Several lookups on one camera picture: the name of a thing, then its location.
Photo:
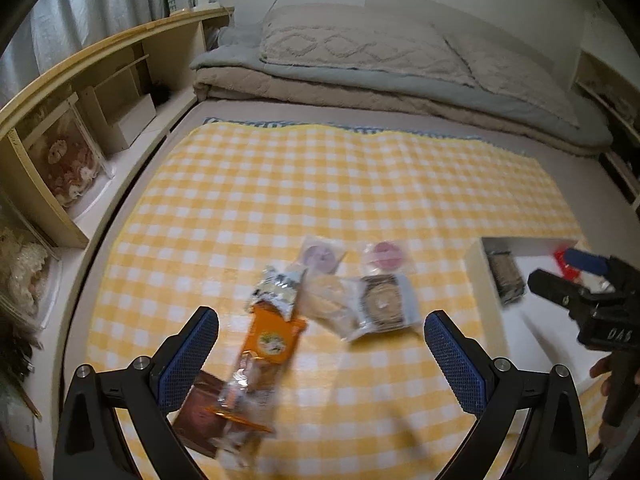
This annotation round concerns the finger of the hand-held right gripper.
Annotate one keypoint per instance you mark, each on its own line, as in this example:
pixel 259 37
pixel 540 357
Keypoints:
pixel 552 287
pixel 585 259

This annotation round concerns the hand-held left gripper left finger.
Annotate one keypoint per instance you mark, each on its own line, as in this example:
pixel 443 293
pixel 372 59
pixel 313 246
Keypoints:
pixel 187 355

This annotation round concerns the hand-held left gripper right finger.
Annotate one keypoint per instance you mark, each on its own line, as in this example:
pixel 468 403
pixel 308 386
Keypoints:
pixel 452 355

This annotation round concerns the red snack bar packet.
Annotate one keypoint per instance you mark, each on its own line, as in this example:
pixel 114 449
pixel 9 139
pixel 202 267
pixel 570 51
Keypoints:
pixel 565 265

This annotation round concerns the white cardboard box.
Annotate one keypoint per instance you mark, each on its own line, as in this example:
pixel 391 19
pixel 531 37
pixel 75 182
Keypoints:
pixel 542 332

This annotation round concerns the dark cracker stack packet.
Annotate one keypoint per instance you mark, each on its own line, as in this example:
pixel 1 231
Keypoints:
pixel 505 275

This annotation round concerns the brown snack packet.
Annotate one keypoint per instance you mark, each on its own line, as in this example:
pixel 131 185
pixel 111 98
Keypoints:
pixel 202 412

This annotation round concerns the orange snack bar packet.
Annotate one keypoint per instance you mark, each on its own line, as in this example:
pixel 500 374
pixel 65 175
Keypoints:
pixel 262 355

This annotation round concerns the clear packet with brown cake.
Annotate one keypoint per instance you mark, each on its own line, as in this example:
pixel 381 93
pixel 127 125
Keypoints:
pixel 382 304

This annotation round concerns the white barcoded snack packet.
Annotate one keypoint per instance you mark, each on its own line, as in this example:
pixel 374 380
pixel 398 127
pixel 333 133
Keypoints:
pixel 277 287

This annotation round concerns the clear round biscuit packet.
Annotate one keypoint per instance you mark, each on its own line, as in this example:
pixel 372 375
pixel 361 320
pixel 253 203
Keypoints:
pixel 330 305

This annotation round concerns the person's right hand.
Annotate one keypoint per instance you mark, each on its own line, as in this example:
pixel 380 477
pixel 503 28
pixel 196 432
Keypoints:
pixel 601 367

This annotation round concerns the pink round cookie packet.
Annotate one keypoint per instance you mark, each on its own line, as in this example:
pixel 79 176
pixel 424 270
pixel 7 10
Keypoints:
pixel 387 257

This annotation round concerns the white side shelf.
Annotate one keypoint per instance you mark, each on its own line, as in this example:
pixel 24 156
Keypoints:
pixel 612 105

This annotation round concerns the purple round cookie packet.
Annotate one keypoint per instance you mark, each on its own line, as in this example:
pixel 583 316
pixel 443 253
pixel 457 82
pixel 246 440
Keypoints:
pixel 322 255

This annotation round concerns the white fluffy bundle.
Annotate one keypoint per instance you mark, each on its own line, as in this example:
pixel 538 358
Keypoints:
pixel 25 272

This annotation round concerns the beige textured pillow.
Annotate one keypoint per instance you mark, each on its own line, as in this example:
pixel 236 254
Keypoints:
pixel 515 77
pixel 350 42

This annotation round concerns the yellow checkered blanket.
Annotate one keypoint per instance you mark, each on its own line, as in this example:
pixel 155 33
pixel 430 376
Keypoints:
pixel 320 185

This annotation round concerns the framed floral picture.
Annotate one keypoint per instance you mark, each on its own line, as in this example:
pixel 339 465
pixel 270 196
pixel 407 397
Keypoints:
pixel 67 152

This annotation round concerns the white storage box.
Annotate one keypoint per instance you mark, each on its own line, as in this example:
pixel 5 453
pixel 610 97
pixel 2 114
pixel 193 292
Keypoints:
pixel 132 122

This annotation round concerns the folded beige and grey bedding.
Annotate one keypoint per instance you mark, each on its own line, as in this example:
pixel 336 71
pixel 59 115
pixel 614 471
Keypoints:
pixel 350 92

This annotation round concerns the wooden bedside shelf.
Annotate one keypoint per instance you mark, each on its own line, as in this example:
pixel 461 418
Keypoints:
pixel 60 85

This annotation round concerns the grey curtain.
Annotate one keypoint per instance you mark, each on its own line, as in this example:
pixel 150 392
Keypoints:
pixel 85 5

